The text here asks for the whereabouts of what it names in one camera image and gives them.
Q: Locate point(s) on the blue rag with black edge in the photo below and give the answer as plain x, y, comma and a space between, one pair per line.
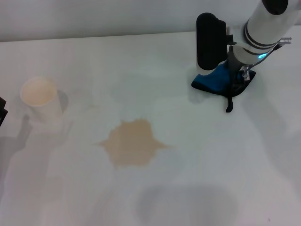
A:
211, 81

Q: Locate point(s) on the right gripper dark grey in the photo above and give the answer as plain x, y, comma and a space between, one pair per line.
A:
234, 63

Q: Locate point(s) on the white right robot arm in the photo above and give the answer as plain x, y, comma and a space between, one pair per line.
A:
265, 26

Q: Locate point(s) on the white paper cup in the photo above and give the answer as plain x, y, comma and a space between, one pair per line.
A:
40, 96

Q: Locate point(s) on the brown liquid stain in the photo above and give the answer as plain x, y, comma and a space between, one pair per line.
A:
131, 143

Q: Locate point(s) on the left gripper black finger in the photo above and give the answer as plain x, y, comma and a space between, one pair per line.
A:
2, 110

